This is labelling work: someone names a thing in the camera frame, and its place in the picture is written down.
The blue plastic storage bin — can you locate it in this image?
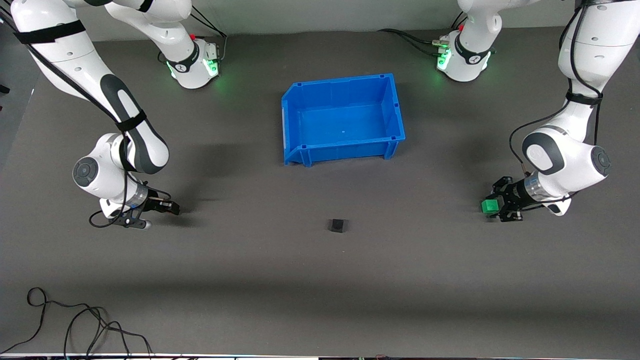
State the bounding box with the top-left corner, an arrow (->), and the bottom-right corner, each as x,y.
281,73 -> 407,168

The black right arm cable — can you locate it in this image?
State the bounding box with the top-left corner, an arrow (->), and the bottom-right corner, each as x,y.
0,7 -> 173,229

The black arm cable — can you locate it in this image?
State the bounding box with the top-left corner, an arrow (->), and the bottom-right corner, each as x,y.
0,7 -> 173,229
509,0 -> 603,177

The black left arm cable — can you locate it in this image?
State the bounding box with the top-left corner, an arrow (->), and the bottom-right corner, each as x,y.
509,0 -> 603,177

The loose black cable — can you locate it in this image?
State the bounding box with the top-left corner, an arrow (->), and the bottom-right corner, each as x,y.
0,287 -> 153,357

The black left base cable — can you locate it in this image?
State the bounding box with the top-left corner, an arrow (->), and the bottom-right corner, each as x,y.
377,27 -> 448,57

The black base cable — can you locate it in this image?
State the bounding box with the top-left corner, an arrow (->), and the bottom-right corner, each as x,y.
187,5 -> 228,63
377,27 -> 448,57

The black right base cable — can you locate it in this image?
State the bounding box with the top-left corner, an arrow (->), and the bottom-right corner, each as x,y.
187,5 -> 228,63

